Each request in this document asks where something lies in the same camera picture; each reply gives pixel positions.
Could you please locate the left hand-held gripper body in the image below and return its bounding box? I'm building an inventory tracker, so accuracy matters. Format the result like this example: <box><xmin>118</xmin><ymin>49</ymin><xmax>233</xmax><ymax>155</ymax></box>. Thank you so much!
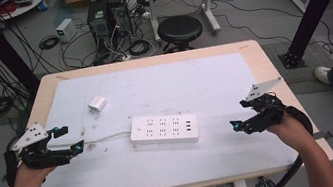
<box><xmin>8</xmin><ymin>117</ymin><xmax>75</xmax><ymax>174</ymax></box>

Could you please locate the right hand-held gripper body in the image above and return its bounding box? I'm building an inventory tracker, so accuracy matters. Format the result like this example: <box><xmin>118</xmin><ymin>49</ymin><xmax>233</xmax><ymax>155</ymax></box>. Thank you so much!
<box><xmin>238</xmin><ymin>76</ymin><xmax>294</xmax><ymax>136</ymax></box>

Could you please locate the person's right hand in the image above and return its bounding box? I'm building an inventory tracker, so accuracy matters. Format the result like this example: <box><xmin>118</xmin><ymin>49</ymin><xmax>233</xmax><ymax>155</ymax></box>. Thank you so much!
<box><xmin>263</xmin><ymin>108</ymin><xmax>315</xmax><ymax>156</ymax></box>

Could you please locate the person's left hand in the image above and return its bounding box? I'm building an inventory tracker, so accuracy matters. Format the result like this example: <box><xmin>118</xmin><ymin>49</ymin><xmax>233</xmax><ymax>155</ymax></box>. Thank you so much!
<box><xmin>9</xmin><ymin>156</ymin><xmax>65</xmax><ymax>187</ymax></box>

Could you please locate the white charger adapter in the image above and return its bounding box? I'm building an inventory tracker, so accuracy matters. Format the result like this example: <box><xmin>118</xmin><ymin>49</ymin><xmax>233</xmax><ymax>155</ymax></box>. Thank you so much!
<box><xmin>86</xmin><ymin>94</ymin><xmax>109</xmax><ymax>115</ymax></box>

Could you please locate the white table mat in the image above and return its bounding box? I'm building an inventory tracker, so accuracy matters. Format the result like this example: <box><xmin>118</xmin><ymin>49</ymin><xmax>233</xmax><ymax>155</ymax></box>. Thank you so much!
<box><xmin>17</xmin><ymin>44</ymin><xmax>303</xmax><ymax>187</ymax></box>

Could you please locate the white floor power strip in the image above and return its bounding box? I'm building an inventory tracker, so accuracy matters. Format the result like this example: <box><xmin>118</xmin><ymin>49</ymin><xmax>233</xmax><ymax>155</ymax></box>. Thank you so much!
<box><xmin>120</xmin><ymin>52</ymin><xmax>136</xmax><ymax>63</ymax></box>

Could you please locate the black round stool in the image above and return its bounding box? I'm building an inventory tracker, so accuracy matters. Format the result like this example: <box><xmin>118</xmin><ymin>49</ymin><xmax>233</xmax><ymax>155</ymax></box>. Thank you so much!
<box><xmin>155</xmin><ymin>11</ymin><xmax>207</xmax><ymax>56</ymax></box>

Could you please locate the white power supply box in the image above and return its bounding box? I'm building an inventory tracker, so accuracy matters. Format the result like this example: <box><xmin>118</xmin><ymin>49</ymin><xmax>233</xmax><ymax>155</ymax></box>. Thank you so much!
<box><xmin>54</xmin><ymin>17</ymin><xmax>80</xmax><ymax>45</ymax></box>

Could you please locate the black computer tower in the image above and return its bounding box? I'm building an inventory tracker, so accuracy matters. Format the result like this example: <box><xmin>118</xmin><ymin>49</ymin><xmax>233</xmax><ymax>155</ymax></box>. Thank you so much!
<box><xmin>106</xmin><ymin>0</ymin><xmax>135</xmax><ymax>39</ymax></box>
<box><xmin>83</xmin><ymin>0</ymin><xmax>117</xmax><ymax>57</ymax></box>

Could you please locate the round white table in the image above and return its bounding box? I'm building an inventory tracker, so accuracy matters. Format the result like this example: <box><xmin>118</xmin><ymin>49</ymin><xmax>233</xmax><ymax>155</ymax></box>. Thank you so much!
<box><xmin>0</xmin><ymin>0</ymin><xmax>52</xmax><ymax>23</ymax></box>

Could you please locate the white power strip cable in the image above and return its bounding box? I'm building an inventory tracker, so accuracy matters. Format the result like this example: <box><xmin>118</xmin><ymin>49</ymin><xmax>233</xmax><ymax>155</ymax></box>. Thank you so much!
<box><xmin>81</xmin><ymin>130</ymin><xmax>133</xmax><ymax>146</ymax></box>

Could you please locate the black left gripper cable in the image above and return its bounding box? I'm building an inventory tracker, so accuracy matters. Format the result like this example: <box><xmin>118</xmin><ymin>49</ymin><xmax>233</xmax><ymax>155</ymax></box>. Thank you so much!
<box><xmin>0</xmin><ymin>128</ymin><xmax>66</xmax><ymax>187</ymax></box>

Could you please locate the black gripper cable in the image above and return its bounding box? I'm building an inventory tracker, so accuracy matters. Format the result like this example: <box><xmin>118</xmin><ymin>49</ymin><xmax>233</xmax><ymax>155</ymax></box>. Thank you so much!
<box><xmin>231</xmin><ymin>101</ymin><xmax>324</xmax><ymax>187</ymax></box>
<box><xmin>0</xmin><ymin>128</ymin><xmax>66</xmax><ymax>187</ymax></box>

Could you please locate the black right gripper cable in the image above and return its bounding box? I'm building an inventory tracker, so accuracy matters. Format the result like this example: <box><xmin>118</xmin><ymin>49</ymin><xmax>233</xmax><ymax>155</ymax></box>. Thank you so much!
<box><xmin>231</xmin><ymin>101</ymin><xmax>324</xmax><ymax>187</ymax></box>

